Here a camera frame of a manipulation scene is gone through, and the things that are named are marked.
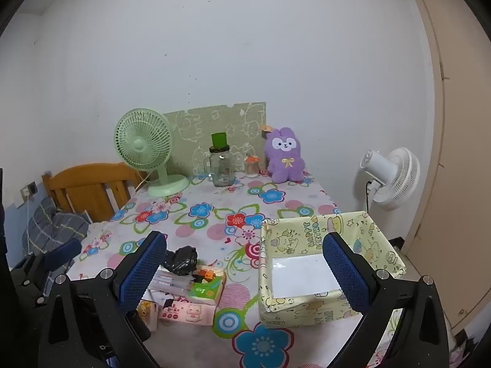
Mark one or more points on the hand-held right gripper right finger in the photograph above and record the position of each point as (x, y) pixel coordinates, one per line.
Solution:
(345, 272)

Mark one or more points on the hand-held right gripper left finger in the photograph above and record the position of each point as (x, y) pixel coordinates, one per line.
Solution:
(142, 272)

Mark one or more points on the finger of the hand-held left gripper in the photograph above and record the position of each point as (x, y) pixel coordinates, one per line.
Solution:
(63, 255)

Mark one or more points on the white plastic packet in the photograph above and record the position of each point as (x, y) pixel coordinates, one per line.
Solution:
(170, 278)

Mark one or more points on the small yellow packet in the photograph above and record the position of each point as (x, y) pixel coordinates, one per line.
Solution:
(147, 310)

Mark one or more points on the black cloth bundle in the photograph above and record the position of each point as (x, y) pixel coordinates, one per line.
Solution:
(182, 260)

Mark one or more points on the yellow printed box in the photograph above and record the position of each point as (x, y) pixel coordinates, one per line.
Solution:
(299, 310)

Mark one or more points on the pink tissue packet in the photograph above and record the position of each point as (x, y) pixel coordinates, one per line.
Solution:
(188, 312)

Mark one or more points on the green snack packet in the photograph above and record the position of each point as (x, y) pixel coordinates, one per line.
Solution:
(205, 289)

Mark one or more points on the grey plaid pillow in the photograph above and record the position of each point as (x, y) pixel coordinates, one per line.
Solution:
(57, 226)

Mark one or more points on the floral tablecloth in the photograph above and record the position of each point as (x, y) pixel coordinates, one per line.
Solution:
(214, 199)

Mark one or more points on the white standing fan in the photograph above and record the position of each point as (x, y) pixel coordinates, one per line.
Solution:
(399, 176)

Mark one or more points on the green desk fan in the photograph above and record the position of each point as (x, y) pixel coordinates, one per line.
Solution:
(140, 145)

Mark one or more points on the purple plush bunny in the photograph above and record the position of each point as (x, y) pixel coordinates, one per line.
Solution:
(284, 161)

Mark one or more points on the glass mug with green lid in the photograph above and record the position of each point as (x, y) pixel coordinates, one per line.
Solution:
(221, 168)

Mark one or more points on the small glass jar orange lid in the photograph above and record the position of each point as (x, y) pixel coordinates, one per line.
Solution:
(252, 168)

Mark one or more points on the beige door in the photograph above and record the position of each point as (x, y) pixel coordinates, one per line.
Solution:
(460, 161)

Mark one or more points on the green printed board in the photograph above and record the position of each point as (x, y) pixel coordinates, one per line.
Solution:
(214, 119)

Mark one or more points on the wall socket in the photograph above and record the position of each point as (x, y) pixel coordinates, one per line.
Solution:
(30, 189)

